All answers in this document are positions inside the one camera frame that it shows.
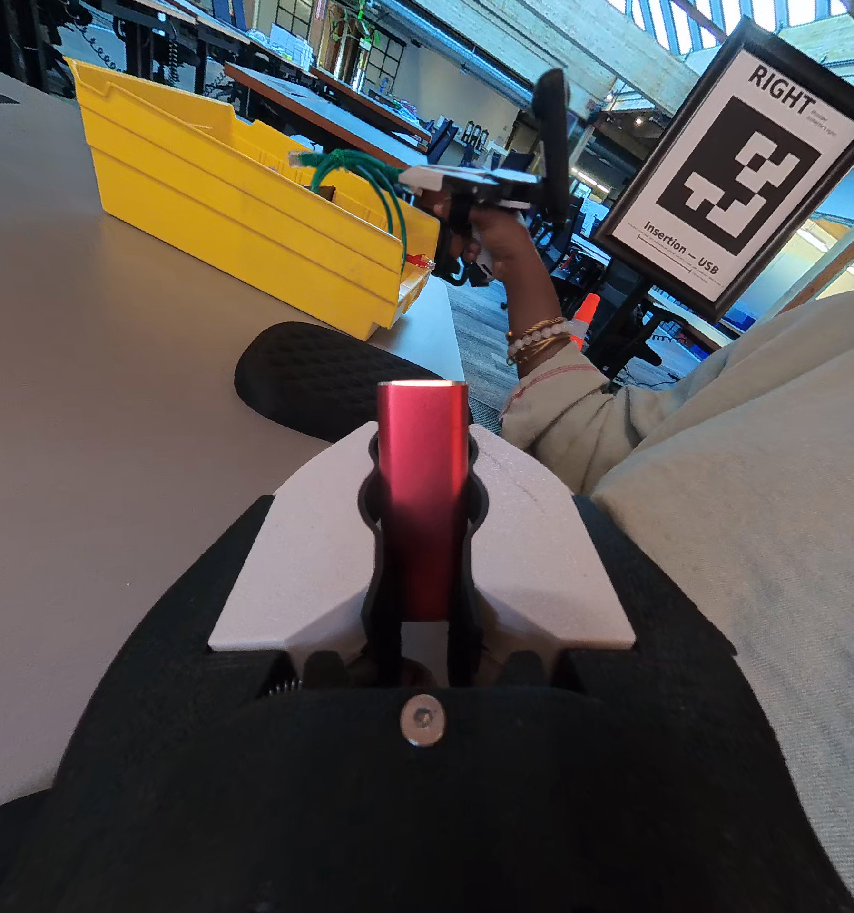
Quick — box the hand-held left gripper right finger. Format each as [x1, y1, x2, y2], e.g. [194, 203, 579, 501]
[444, 422, 639, 684]

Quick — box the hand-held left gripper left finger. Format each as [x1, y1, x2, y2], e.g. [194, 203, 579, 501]
[207, 421, 405, 684]

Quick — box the green network cable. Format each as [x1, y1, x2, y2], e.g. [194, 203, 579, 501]
[287, 148, 428, 275]

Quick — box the red network switch box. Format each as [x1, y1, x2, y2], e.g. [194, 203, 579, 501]
[377, 380, 471, 622]

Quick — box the yellow plastic bin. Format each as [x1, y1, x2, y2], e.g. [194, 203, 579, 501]
[65, 57, 442, 342]

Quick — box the person's right forearm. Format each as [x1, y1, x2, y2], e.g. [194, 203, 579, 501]
[500, 317, 727, 493]

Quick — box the wooden desk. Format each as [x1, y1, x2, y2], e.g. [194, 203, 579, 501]
[223, 63, 431, 168]

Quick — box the orange traffic cone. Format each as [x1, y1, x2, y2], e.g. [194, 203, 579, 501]
[571, 292, 603, 352]

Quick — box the black framed marker sign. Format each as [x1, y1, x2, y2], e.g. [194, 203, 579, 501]
[587, 16, 854, 382]

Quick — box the black wrist rest pad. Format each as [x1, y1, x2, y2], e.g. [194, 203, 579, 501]
[234, 321, 474, 443]

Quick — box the white bead bracelet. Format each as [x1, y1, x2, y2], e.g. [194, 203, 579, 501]
[505, 324, 578, 361]

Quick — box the gold bracelet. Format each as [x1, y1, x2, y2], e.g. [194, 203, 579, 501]
[505, 316, 576, 368]

